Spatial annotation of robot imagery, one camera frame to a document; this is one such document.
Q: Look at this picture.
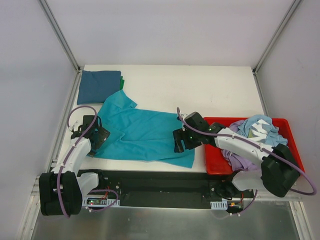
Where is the white cable duct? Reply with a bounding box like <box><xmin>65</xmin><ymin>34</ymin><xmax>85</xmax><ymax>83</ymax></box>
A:
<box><xmin>82</xmin><ymin>197</ymin><xmax>120</xmax><ymax>209</ymax></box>
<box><xmin>210</xmin><ymin>200</ymin><xmax>228</xmax><ymax>211</ymax></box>

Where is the folded green t shirt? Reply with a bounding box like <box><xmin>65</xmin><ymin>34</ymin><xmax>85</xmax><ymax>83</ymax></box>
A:
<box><xmin>119</xmin><ymin>76</ymin><xmax>125</xmax><ymax>90</ymax></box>

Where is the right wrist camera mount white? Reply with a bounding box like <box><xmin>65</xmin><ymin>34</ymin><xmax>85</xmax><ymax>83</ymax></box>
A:
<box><xmin>176</xmin><ymin>113</ymin><xmax>188</xmax><ymax>121</ymax></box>

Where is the right aluminium frame post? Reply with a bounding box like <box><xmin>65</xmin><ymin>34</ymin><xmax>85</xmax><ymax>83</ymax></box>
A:
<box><xmin>252</xmin><ymin>0</ymin><xmax>303</xmax><ymax>76</ymax></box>

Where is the lavender t shirt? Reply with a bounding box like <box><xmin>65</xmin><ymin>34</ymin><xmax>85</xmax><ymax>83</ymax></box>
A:
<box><xmin>221</xmin><ymin>120</ymin><xmax>259</xmax><ymax>172</ymax></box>

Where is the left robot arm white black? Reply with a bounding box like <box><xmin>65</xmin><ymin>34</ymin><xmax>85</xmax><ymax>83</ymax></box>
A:
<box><xmin>39</xmin><ymin>115</ymin><xmax>110</xmax><ymax>216</ymax></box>

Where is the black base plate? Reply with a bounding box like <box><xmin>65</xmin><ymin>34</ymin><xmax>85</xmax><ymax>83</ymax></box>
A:
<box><xmin>88</xmin><ymin>169</ymin><xmax>253</xmax><ymax>209</ymax></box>

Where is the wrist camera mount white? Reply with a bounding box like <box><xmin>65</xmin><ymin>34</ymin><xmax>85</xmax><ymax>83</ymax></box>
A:
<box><xmin>68</xmin><ymin>120</ymin><xmax>79</xmax><ymax>132</ymax></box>
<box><xmin>176</xmin><ymin>113</ymin><xmax>188</xmax><ymax>121</ymax></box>

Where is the teal t shirt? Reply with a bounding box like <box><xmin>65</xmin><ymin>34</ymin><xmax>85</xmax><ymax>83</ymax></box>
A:
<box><xmin>95</xmin><ymin>90</ymin><xmax>195</xmax><ymax>168</ymax></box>

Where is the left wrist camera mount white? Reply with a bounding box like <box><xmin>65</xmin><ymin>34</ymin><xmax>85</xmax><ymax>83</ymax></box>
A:
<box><xmin>68</xmin><ymin>120</ymin><xmax>79</xmax><ymax>132</ymax></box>

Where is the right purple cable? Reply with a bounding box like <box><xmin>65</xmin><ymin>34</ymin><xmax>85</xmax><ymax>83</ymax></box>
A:
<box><xmin>176</xmin><ymin>107</ymin><xmax>318</xmax><ymax>221</ymax></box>

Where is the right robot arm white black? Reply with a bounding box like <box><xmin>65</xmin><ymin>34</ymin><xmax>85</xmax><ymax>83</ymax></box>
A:
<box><xmin>173</xmin><ymin>112</ymin><xmax>302</xmax><ymax>199</ymax></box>

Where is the right white cable duct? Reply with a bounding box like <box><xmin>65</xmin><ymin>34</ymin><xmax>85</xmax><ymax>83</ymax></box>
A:
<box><xmin>210</xmin><ymin>200</ymin><xmax>228</xmax><ymax>211</ymax></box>

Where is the light blue t shirt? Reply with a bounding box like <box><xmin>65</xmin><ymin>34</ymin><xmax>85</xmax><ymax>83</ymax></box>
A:
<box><xmin>236</xmin><ymin>114</ymin><xmax>288</xmax><ymax>147</ymax></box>

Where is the folded dark blue t shirt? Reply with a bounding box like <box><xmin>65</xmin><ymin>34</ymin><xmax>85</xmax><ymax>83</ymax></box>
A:
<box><xmin>77</xmin><ymin>70</ymin><xmax>122</xmax><ymax>105</ymax></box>

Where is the left white cable duct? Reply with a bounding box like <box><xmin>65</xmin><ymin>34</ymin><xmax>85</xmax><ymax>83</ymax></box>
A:
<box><xmin>82</xmin><ymin>197</ymin><xmax>120</xmax><ymax>209</ymax></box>

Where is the aluminium frame post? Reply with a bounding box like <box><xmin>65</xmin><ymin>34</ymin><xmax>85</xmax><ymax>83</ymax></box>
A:
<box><xmin>252</xmin><ymin>0</ymin><xmax>303</xmax><ymax>76</ymax></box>
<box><xmin>38</xmin><ymin>0</ymin><xmax>81</xmax><ymax>73</ymax></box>

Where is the aluminium rail front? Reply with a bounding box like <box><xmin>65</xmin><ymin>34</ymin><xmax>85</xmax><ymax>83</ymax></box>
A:
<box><xmin>30</xmin><ymin>175</ymin><xmax>303</xmax><ymax>202</ymax></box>

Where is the left aluminium frame post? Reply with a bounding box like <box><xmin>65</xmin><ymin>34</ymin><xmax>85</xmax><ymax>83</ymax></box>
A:
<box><xmin>38</xmin><ymin>0</ymin><xmax>81</xmax><ymax>73</ymax></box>

